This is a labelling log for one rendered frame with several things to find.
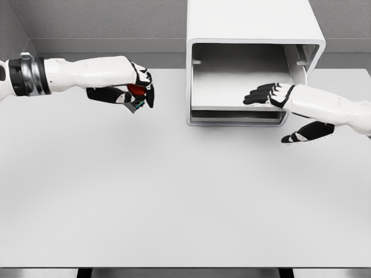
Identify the black-white robot right hand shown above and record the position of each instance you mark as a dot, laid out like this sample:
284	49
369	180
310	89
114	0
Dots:
311	101

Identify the black-white robot left hand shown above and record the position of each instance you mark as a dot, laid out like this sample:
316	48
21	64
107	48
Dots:
116	71

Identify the red and grey load switch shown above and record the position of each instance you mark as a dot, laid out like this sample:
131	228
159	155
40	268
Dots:
136	94

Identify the white shallow cabinet drawer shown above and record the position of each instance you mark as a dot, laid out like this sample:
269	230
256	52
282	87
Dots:
220	87

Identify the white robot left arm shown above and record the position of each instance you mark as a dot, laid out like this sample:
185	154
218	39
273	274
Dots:
66	72

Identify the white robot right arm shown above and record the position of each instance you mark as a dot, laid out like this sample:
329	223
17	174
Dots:
355	114

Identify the white tabletop storage cabinet shell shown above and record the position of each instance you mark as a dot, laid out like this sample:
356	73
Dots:
249	20

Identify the white low cabinet drawer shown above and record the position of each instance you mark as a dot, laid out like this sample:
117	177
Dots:
234	116

